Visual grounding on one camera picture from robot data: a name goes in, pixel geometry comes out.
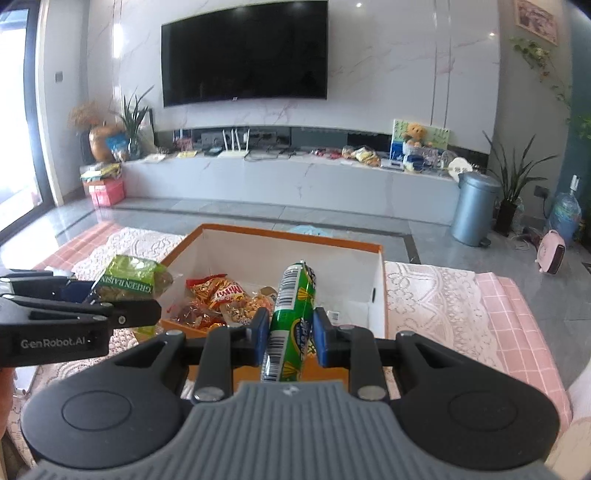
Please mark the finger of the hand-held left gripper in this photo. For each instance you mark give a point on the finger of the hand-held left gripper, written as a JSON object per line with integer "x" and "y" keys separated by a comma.
{"x": 134, "y": 314}
{"x": 76, "y": 291}

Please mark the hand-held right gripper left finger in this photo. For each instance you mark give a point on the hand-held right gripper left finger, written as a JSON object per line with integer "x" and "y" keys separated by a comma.
{"x": 259, "y": 334}

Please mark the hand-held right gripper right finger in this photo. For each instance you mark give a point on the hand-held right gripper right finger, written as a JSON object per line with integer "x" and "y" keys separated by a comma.
{"x": 325, "y": 341}

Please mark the beige snack packet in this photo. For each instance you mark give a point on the beige snack packet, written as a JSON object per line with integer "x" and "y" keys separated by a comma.
{"x": 249, "y": 307}

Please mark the green raisin packet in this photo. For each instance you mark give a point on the green raisin packet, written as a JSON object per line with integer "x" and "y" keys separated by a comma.
{"x": 129, "y": 279}

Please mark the green tube snack packet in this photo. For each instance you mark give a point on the green tube snack packet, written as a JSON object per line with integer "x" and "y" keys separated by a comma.
{"x": 291, "y": 318}

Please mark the red yellow snack packet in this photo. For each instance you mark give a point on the red yellow snack packet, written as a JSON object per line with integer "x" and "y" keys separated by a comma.
{"x": 217, "y": 293}

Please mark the clear bag of red snacks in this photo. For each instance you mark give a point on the clear bag of red snacks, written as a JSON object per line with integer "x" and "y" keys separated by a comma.
{"x": 194, "y": 316}

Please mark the orange cardboard box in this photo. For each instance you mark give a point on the orange cardboard box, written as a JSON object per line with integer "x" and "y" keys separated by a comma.
{"x": 355, "y": 286}

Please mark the pink storage box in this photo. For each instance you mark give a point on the pink storage box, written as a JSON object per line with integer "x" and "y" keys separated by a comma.
{"x": 107, "y": 193}

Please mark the light blue cloth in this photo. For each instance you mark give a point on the light blue cloth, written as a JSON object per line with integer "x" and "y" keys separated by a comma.
{"x": 309, "y": 230}

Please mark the stack of yellow green papers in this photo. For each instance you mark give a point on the stack of yellow green papers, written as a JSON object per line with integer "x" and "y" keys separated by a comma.
{"x": 101, "y": 172}

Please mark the orange gourd vase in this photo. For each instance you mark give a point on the orange gourd vase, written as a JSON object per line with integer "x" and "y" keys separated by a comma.
{"x": 99, "y": 145}

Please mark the blue printed packet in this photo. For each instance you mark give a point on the blue printed packet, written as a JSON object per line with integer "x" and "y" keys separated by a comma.
{"x": 117, "y": 146}

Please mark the white marble media cabinet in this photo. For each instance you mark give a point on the white marble media cabinet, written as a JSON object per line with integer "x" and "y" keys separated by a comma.
{"x": 277, "y": 184}

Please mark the dried flower bunch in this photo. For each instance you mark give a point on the dried flower bunch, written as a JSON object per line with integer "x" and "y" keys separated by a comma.
{"x": 85, "y": 115}

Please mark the green potted plant in glass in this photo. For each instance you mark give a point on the green potted plant in glass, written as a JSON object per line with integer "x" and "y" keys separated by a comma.
{"x": 134, "y": 124}

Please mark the white router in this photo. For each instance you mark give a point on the white router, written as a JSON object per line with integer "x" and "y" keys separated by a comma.
{"x": 233, "y": 150}

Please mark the pile of yellow snack bags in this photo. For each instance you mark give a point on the pile of yellow snack bags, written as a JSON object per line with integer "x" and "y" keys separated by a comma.
{"x": 362, "y": 156}

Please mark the grey metal trash can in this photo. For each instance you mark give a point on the grey metal trash can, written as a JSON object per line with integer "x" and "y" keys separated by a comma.
{"x": 475, "y": 212}

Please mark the blue gift boxes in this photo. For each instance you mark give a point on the blue gift boxes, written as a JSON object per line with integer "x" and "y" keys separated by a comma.
{"x": 415, "y": 159}

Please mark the white round dish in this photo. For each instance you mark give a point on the white round dish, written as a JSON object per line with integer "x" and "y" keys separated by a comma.
{"x": 459, "y": 166}

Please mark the brown teddy bear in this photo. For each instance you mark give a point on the brown teddy bear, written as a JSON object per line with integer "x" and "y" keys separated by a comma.
{"x": 413, "y": 134}

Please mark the green printed card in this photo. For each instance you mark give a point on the green printed card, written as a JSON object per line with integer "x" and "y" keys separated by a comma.
{"x": 438, "y": 136}

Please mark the pink fan heater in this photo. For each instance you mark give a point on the pink fan heater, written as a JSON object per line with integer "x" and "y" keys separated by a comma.
{"x": 551, "y": 251}

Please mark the tall potted plant black pot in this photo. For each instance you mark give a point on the tall potted plant black pot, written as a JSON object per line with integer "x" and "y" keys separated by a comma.
{"x": 512, "y": 184}

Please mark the blue water bottle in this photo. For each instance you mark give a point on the blue water bottle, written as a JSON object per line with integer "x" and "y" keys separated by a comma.
{"x": 565, "y": 212}

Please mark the black television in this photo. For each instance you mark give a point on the black television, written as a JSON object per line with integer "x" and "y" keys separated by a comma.
{"x": 244, "y": 53}

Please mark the hanging vine plant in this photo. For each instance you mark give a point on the hanging vine plant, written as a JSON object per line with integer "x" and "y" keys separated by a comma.
{"x": 545, "y": 64}

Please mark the framed wall picture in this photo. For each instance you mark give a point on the framed wall picture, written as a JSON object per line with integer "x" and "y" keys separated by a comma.
{"x": 535, "y": 21}

